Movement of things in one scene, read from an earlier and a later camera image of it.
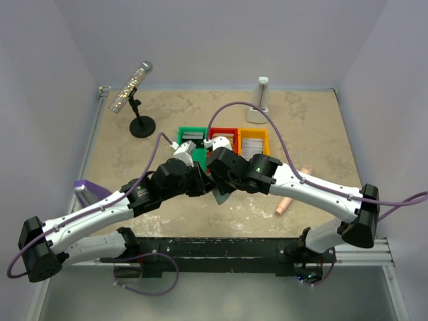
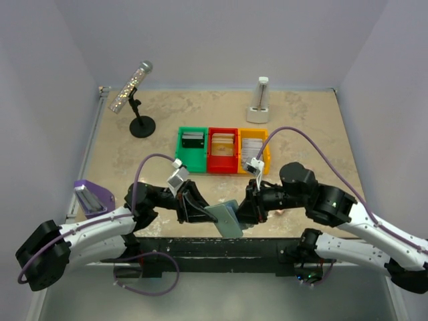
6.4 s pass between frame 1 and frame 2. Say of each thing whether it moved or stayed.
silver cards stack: stayed
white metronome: stayed
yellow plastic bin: stayed
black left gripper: moved
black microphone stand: stayed
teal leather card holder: moved
